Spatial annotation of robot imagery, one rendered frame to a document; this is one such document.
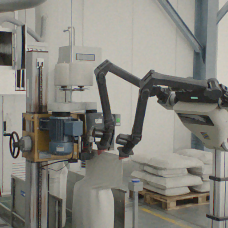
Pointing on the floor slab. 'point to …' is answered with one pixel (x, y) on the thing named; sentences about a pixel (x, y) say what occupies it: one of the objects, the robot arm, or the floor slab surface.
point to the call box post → (135, 209)
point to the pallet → (166, 201)
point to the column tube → (30, 75)
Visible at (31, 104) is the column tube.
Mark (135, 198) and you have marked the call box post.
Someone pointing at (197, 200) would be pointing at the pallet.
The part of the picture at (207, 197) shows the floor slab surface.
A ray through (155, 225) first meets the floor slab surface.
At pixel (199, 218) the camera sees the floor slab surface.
